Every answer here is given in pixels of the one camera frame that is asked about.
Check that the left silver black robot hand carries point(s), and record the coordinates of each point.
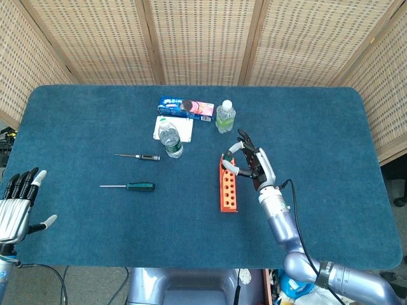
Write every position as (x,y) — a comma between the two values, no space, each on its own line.
(12,219)

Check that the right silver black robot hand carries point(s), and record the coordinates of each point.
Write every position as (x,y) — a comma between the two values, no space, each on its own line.
(262,168)

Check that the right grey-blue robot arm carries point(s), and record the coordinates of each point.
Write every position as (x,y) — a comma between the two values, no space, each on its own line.
(280,219)

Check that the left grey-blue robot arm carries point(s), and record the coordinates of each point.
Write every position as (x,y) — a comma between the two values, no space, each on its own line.
(4,279)

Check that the orange tool rack with holes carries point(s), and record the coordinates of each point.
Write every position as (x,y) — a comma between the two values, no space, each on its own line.
(227,193)

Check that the thin black precision screwdriver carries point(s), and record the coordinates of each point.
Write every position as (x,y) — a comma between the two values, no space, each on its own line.
(147,157)

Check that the clear bottle light green label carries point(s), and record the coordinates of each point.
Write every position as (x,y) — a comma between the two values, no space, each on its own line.
(225,119)

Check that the black equipment with yellow tag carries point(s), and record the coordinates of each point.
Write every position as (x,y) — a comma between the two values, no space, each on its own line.
(4,149)

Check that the blue felt table mat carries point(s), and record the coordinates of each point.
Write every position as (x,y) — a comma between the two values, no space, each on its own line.
(95,222)

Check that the white plastic tray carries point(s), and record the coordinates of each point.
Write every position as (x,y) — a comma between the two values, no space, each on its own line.
(186,130)

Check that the clear bottle dark green label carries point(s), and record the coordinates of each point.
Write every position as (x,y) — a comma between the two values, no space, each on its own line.
(171,143)

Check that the blue pink cookie box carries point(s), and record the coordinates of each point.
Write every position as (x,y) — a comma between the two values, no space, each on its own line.
(187,108)

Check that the white round disc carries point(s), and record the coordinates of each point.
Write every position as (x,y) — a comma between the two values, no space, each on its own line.
(245,277)

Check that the reddish wooden crate edge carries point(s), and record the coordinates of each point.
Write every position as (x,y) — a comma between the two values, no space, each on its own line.
(267,286)

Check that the blue white plastic bag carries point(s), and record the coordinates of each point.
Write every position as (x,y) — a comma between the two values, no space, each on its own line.
(294,286)

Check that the grey-blue robot torso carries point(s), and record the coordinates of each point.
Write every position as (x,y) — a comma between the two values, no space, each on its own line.
(190,286)

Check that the woven bamboo folding screen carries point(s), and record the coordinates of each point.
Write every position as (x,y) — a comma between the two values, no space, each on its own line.
(203,41)

